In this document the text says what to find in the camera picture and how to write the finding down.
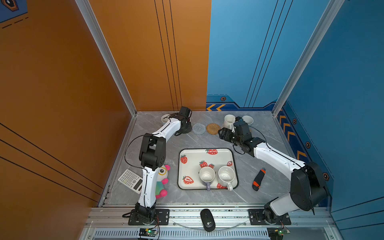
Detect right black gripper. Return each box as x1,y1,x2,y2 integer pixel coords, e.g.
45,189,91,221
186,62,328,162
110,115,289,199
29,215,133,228
217,127,243,148

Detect grey woven round coaster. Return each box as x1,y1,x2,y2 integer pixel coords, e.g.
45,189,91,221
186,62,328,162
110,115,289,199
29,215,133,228
192,123,206,135

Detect tan rattan round coaster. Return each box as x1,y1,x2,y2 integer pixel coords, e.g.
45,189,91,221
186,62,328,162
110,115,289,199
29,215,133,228
206,123,221,135

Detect white mug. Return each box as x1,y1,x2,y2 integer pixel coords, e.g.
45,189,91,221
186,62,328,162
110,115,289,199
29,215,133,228
217,166,236,191
223,115,236,131

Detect light blue mug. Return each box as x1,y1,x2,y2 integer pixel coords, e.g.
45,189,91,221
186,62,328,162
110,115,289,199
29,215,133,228
161,114,170,124

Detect purple mug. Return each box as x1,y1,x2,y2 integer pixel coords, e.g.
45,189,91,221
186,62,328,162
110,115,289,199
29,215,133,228
199,167,216,191

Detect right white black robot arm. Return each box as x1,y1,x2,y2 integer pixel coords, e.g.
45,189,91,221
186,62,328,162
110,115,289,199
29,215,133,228
218,117,330,225

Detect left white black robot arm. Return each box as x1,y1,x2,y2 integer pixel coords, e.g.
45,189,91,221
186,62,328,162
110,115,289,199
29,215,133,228
133,107,192,224

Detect white strawberry tray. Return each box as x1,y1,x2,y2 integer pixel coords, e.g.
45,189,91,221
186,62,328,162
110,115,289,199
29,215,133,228
178,148,239,191

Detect black orange utility knife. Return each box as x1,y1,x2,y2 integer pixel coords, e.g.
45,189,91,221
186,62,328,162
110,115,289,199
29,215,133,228
252,168,266,191

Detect pink panda plush toy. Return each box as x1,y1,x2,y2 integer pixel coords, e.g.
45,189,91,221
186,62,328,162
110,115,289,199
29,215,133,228
156,165,171,199

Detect white calculator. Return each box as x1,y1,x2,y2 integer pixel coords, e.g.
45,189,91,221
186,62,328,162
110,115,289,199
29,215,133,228
118,169,143,194

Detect black computer mouse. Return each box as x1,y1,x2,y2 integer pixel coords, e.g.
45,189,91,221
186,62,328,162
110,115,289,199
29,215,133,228
200,209,216,232

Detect right green circuit board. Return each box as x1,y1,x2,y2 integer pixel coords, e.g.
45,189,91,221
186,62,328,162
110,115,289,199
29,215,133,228
267,228,291,240

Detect green circuit board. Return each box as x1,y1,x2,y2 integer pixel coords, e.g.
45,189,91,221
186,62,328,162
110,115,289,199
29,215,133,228
267,228,291,240
138,228,159,240

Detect left green circuit board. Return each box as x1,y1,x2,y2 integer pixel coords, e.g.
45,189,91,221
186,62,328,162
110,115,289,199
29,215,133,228
138,228,159,240

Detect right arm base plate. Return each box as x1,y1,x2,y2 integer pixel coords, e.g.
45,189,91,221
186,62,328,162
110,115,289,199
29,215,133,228
248,209,292,226

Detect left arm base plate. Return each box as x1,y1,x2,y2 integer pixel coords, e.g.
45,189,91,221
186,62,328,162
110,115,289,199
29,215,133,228
128,209,170,226

